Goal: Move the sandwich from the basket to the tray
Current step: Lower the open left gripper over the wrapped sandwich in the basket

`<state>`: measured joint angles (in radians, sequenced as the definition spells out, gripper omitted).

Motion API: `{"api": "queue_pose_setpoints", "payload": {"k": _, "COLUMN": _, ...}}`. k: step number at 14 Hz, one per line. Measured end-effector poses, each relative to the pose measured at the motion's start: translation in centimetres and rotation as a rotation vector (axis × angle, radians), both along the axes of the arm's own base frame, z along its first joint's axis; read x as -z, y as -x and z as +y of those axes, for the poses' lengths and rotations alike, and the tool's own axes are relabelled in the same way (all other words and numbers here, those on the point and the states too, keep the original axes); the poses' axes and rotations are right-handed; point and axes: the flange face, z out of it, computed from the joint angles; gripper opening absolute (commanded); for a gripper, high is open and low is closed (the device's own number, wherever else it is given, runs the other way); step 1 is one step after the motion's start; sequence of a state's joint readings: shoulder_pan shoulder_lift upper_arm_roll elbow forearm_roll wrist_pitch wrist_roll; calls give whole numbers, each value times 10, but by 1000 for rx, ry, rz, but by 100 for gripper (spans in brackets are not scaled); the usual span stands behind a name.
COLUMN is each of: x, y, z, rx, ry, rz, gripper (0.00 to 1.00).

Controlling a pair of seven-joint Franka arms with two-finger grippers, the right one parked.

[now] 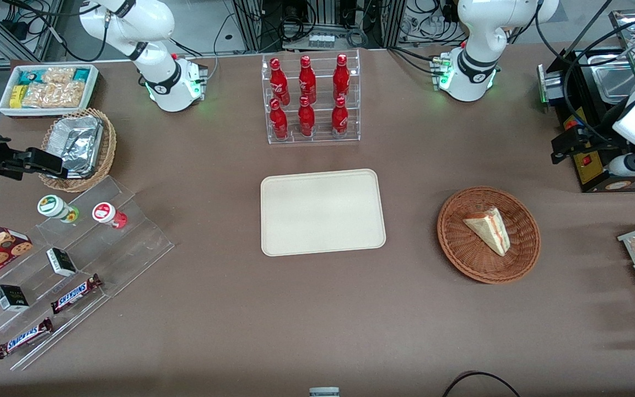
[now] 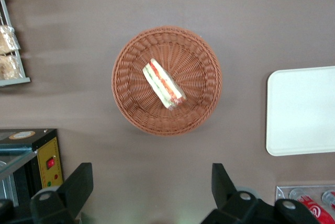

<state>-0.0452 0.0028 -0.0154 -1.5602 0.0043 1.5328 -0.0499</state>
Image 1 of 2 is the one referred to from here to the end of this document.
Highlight triangular sandwich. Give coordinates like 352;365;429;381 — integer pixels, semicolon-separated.
463;207;511;257

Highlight steel appliance tray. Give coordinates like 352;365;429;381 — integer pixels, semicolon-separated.
592;60;635;105

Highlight small tan wicker basket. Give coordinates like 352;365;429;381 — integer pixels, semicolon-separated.
38;108;117;193

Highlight large brown wicker basket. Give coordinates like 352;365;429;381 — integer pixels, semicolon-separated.
437;186;541;285

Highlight beige plastic serving tray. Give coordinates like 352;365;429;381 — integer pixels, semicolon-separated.
260;169;386;257

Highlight aluminium foil container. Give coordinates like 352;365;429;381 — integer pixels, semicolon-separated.
47;115;104;178

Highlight black countertop appliance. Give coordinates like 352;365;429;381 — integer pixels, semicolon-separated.
537;47;635;194

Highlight green lid cup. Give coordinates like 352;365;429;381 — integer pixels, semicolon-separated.
37;195;80;223

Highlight white rectangular snack bin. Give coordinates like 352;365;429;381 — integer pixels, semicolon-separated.
0;64;99;117

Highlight large clear cracker bag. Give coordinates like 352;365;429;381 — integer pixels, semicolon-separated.
22;82;85;109

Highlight red lid cup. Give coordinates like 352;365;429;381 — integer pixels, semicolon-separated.
92;202;128;229

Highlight small clear cracker bag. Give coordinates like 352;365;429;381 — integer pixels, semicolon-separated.
42;67;76;84

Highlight small black box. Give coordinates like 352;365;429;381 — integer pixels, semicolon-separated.
46;248;77;277
0;285;30;312

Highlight clear acrylic stepped display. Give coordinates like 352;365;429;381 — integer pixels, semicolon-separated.
0;175;175;371

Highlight Snickers chocolate bar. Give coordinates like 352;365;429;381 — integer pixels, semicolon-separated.
51;274;103;314
0;318;54;360

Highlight red cola bottle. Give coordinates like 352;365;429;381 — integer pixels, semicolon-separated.
298;96;316;137
299;55;317;104
331;96;349;138
270;98;289;140
270;58;290;105
333;53;351;101

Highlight clear acrylic bottle rack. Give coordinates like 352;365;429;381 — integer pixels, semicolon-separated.
261;49;361;145

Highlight black floor cable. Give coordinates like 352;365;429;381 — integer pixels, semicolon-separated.
442;371;522;397

